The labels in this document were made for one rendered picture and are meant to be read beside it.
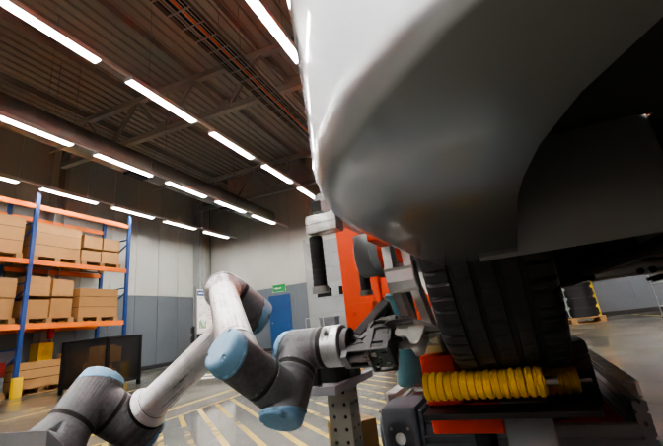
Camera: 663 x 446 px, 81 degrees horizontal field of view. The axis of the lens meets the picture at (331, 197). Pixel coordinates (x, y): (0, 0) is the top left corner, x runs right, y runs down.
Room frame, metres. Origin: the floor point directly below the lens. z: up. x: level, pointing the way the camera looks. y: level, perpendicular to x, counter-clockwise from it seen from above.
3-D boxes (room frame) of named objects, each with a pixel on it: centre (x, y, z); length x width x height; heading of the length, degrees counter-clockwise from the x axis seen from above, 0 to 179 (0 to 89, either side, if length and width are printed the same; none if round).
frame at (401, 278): (1.08, -0.23, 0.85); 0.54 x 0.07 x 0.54; 157
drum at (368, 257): (1.10, -0.16, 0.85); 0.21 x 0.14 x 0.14; 67
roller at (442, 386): (0.93, -0.27, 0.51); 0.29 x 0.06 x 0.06; 67
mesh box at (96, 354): (8.41, 5.10, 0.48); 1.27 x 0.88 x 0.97; 71
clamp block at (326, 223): (1.00, 0.03, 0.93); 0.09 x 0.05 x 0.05; 67
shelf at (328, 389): (1.83, 0.07, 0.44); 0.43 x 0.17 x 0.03; 157
